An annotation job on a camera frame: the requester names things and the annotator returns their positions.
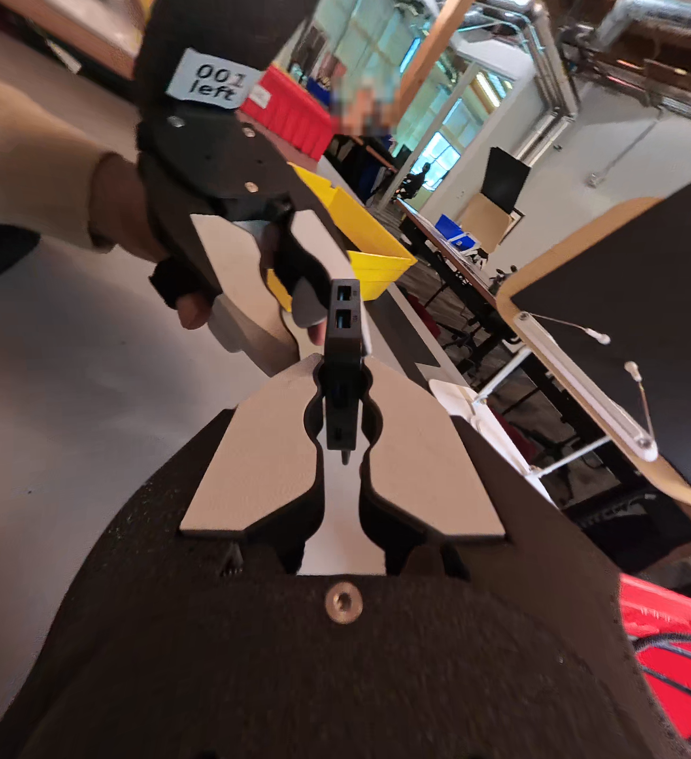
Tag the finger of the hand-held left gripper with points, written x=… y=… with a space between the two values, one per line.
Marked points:
x=317 y=243
x=239 y=290

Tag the red bag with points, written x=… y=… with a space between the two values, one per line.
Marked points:
x=511 y=439

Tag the red plastic bin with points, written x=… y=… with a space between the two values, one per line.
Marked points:
x=292 y=118
x=665 y=616

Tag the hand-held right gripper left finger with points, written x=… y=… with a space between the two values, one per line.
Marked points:
x=250 y=456

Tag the blue plastic bin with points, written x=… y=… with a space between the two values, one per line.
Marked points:
x=449 y=228

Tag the yellow plastic bin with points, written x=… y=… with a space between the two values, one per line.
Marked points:
x=375 y=237

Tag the black monitor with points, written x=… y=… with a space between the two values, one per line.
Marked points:
x=504 y=178

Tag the wooden beam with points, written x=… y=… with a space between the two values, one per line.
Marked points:
x=434 y=50

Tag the long wooden desk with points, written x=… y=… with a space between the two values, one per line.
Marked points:
x=446 y=252

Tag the white metal stand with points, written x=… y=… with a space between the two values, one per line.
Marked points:
x=582 y=385

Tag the metal duct pipes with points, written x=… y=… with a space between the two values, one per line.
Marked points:
x=553 y=65

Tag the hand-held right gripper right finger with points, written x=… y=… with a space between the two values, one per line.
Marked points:
x=428 y=468

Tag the black usb hub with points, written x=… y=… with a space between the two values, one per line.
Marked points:
x=342 y=367

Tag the person's left hand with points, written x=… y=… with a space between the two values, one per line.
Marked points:
x=123 y=207

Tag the red plastic bin far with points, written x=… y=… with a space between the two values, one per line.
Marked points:
x=292 y=118

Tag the person's left forearm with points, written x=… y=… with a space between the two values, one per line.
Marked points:
x=19 y=154

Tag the black office chair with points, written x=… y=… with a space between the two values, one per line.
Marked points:
x=476 y=332

